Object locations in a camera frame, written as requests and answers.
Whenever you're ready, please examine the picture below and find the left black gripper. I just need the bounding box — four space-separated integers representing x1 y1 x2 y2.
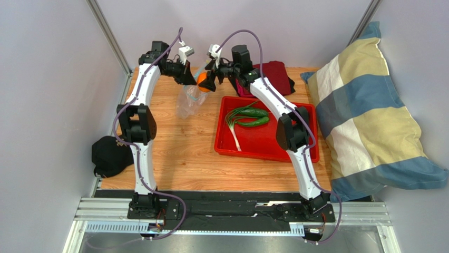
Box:
162 58 197 86

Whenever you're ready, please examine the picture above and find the clear zip top bag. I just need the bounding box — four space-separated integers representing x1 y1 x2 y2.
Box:
175 63 209 119

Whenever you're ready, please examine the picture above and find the green onion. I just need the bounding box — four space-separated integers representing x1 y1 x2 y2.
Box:
225 101 259 151

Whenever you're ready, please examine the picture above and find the orange fruit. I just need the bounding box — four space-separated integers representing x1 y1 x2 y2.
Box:
197 72 210 93

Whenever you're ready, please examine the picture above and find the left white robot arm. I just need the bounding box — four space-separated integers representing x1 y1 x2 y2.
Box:
116 41 196 219

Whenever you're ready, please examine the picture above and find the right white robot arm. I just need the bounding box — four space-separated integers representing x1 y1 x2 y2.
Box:
199 44 327 216

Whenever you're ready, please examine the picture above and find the upper green cucumber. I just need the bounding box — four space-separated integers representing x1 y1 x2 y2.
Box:
238 107 268 118

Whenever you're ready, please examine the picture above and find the red plastic tray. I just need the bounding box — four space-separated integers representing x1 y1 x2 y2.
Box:
213 96 320 164

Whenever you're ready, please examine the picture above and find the dark red folded cloth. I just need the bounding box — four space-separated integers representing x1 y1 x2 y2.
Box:
229 61 296 98

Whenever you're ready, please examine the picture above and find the lower green pepper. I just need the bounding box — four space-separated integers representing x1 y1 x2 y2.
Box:
236 116 269 128

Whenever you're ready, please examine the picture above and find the black cap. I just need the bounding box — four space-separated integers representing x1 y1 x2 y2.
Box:
91 136 134 178

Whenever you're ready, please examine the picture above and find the striped blue yellow pillow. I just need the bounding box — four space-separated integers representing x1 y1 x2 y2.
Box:
301 22 448 202

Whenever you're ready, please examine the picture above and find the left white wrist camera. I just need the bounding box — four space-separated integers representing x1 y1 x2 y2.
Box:
178 41 194 65

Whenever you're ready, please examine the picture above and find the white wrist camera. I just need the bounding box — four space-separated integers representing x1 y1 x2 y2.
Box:
178 41 194 65
208 44 221 67

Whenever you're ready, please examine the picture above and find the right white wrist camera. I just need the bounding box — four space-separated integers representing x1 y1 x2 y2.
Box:
208 44 221 67

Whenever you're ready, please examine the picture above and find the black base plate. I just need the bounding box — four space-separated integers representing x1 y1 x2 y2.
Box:
93 190 370 233

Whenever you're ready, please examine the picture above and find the aluminium rail frame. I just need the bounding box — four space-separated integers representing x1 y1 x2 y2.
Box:
64 198 400 252

